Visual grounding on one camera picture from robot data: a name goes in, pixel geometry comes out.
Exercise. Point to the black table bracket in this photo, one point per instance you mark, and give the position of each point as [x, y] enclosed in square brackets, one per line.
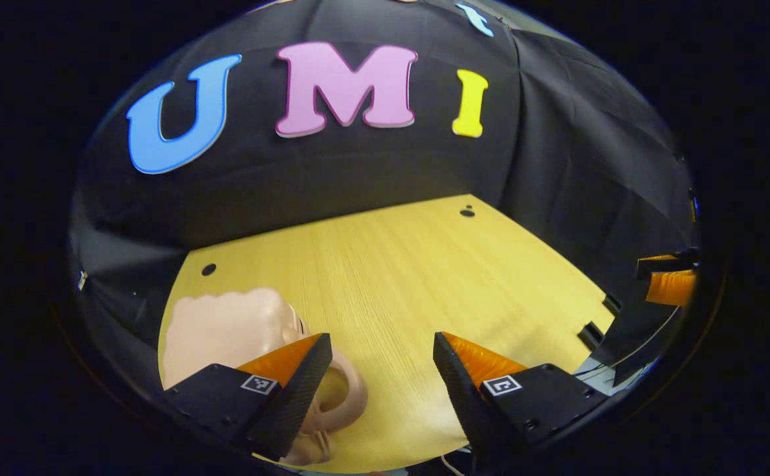
[613, 304]
[591, 335]

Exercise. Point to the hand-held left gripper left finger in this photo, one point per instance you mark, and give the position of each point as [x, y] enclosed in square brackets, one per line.
[299, 396]

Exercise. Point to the pink suitcase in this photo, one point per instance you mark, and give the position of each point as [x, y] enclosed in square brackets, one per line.
[226, 330]

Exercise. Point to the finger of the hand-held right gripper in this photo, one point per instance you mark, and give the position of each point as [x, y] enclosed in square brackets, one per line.
[669, 264]
[672, 289]

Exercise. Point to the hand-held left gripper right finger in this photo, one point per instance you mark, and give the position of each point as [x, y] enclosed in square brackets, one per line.
[464, 396]

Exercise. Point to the silver clip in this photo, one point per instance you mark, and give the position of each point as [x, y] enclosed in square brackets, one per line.
[82, 279]

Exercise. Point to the black backdrop cloth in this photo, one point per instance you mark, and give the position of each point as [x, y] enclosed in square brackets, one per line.
[556, 132]

